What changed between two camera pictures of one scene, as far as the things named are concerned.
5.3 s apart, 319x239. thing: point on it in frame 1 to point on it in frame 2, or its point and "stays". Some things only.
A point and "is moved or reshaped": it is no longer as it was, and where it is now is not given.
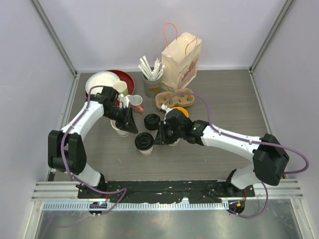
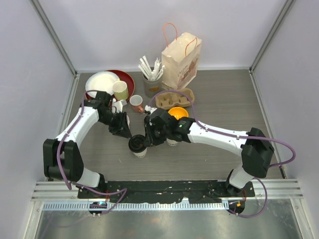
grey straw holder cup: x=152 y=87 stays
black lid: x=144 y=141 is moved or reshaped
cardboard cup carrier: x=184 y=99 stays
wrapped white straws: x=158 y=69 stays
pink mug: x=136 y=101 stays
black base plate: x=158 y=191 stays
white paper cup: x=175 y=142 stays
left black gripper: x=130 y=126 to x=121 y=128
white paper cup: x=147 y=152 to x=141 y=154
